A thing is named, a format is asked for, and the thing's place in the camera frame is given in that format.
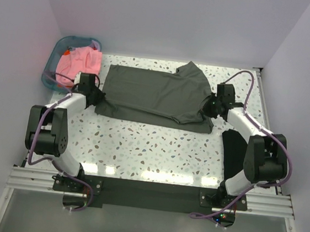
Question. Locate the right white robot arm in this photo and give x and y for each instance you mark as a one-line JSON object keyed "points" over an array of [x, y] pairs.
{"points": [[247, 126]]}

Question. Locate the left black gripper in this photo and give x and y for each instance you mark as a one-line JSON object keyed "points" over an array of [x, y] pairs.
{"points": [[101, 96]]}

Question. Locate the teal laundry basket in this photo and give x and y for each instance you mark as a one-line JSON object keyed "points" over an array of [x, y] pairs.
{"points": [[60, 48]]}

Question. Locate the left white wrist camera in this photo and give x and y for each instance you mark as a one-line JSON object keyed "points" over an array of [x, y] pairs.
{"points": [[77, 78]]}

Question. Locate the dark green t-shirt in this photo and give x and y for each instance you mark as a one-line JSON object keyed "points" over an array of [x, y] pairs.
{"points": [[157, 98]]}

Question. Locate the pink t-shirt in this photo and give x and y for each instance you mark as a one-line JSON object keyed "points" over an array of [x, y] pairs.
{"points": [[86, 60]]}

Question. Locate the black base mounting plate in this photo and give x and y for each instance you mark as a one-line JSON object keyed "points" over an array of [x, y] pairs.
{"points": [[146, 195]]}

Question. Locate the black folded t-shirt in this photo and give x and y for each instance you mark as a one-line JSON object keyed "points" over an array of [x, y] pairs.
{"points": [[234, 154]]}

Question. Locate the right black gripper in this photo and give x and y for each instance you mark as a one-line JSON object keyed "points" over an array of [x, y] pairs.
{"points": [[205, 109]]}

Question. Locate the aluminium frame rail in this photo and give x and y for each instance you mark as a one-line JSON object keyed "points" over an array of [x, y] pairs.
{"points": [[34, 179]]}

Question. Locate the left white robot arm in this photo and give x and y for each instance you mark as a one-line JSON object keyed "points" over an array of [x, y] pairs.
{"points": [[46, 135]]}

